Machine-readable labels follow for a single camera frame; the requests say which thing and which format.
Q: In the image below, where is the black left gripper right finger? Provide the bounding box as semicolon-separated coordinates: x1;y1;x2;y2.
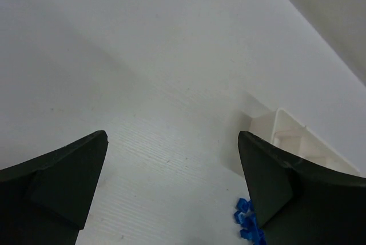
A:
238;131;365;244

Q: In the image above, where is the white divided sorting tray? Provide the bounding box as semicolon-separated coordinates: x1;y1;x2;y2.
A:
220;109;365;176

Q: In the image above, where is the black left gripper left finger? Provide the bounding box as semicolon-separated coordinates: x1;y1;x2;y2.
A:
1;130;108;244

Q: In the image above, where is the blue lego pile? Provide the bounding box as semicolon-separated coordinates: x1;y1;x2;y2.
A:
233;198;267;245

